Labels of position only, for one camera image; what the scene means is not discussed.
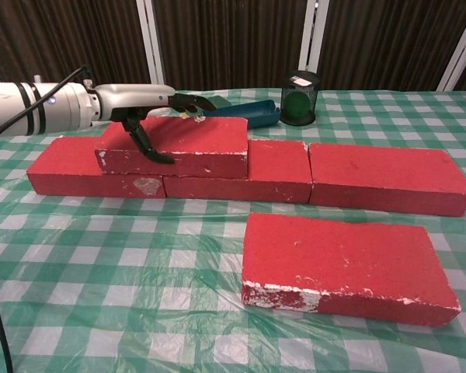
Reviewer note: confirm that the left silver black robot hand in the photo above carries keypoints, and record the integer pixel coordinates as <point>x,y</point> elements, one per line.
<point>136,97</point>

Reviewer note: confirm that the green yellow sponge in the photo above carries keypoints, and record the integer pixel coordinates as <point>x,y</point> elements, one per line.
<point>220,103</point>

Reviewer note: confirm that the green white checkered tablecloth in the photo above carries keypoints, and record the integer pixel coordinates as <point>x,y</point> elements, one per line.
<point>120,291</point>

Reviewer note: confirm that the red foam brick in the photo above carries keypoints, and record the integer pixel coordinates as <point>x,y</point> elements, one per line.
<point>62,171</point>
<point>237,190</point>
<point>202,143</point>
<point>341,264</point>
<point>384,175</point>

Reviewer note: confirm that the blue plastic case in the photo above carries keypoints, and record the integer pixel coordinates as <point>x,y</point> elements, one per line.
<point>252,112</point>

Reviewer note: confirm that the black cylindrical container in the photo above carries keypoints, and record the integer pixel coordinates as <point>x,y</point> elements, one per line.
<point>299,101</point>

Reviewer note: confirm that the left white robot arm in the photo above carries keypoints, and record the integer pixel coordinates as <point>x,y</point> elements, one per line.
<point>62,107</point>

